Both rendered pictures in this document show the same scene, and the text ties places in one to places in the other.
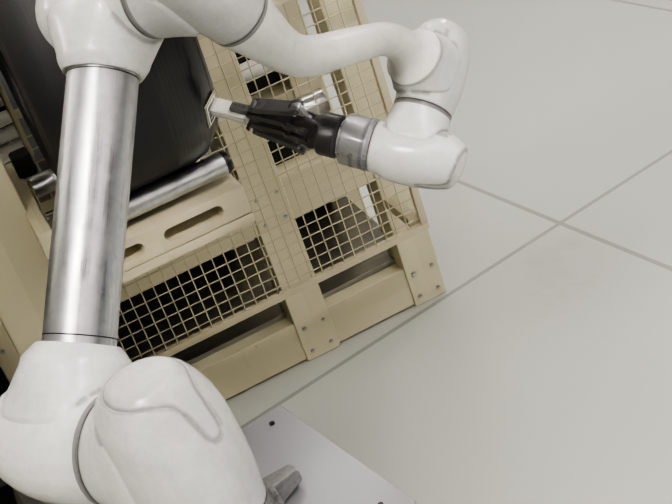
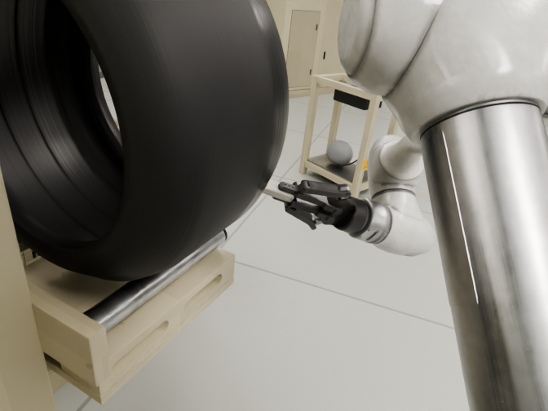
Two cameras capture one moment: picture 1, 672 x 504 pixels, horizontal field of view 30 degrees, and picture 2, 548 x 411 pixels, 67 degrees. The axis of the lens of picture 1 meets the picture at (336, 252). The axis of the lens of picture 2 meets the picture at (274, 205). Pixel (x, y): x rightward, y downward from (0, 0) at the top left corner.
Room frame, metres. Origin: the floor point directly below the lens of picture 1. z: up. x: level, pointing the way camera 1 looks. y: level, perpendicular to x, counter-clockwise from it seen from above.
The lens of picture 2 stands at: (1.57, 0.63, 1.38)
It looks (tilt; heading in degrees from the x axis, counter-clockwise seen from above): 28 degrees down; 310
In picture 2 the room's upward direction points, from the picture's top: 7 degrees clockwise
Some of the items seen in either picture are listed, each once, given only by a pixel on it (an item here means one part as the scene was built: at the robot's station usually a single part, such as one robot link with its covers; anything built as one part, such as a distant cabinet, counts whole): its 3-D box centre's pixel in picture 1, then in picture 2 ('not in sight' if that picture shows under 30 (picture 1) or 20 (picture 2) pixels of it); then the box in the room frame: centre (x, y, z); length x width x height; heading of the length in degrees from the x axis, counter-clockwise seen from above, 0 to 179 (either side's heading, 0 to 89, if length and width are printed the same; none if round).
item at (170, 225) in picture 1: (153, 231); (161, 302); (2.08, 0.31, 0.83); 0.36 x 0.09 x 0.06; 104
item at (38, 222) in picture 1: (36, 216); (12, 299); (2.18, 0.51, 0.90); 0.40 x 0.03 x 0.10; 14
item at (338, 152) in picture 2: not in sight; (348, 135); (3.15, -2.05, 0.40); 0.60 x 0.35 x 0.80; 173
